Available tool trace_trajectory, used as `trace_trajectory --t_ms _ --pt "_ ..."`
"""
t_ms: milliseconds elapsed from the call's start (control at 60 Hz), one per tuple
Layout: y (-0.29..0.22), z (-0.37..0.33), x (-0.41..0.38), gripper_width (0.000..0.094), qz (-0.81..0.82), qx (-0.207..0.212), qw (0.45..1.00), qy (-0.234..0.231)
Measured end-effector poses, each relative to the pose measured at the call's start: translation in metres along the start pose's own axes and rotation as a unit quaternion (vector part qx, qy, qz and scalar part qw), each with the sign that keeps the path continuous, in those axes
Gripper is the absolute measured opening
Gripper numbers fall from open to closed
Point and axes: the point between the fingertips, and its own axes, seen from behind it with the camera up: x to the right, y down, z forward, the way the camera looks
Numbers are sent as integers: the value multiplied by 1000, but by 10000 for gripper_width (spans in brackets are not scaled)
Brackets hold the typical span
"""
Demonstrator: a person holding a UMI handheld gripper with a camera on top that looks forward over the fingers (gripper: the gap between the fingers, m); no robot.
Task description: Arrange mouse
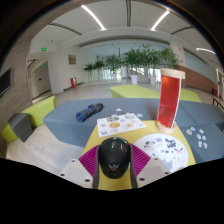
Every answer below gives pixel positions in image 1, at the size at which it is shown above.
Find round white printed mouse pad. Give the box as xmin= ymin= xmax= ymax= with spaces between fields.
xmin=133 ymin=133 xmax=190 ymax=174

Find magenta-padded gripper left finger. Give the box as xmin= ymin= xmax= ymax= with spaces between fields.
xmin=57 ymin=144 xmax=102 ymax=190

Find black wall screen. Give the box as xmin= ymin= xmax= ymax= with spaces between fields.
xmin=0 ymin=68 xmax=14 ymax=98

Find folded blue umbrella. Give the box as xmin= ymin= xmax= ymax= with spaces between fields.
xmin=75 ymin=102 xmax=105 ymax=123

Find group of ceiling light strips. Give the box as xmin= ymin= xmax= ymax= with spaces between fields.
xmin=79 ymin=3 xmax=218 ymax=56

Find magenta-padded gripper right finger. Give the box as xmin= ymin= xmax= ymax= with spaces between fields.
xmin=128 ymin=143 xmax=173 ymax=190

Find black computer mouse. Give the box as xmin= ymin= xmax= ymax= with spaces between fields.
xmin=97 ymin=136 xmax=132 ymax=180

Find brown wall plaque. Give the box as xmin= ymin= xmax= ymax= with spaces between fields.
xmin=68 ymin=54 xmax=77 ymax=66

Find white printed sticker sheet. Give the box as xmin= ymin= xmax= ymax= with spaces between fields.
xmin=96 ymin=112 xmax=147 ymax=138

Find group of potted plants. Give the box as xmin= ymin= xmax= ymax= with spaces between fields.
xmin=83 ymin=44 xmax=181 ymax=86

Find red fire extinguisher box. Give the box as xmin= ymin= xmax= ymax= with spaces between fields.
xmin=69 ymin=77 xmax=78 ymax=89

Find grey cube seat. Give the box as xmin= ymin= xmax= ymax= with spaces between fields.
xmin=7 ymin=112 xmax=34 ymax=144

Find red translucent cylinder wooden ends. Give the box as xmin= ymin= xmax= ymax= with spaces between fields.
xmin=155 ymin=68 xmax=186 ymax=135

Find long grey upholstered bench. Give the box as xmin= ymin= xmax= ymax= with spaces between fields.
xmin=43 ymin=97 xmax=183 ymax=148

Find wooden bench with dark frame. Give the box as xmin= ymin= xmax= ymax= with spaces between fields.
xmin=213 ymin=95 xmax=224 ymax=112

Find lime green bench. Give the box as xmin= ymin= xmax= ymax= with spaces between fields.
xmin=109 ymin=84 xmax=162 ymax=100
xmin=179 ymin=87 xmax=203 ymax=104
xmin=1 ymin=95 xmax=57 ymax=144

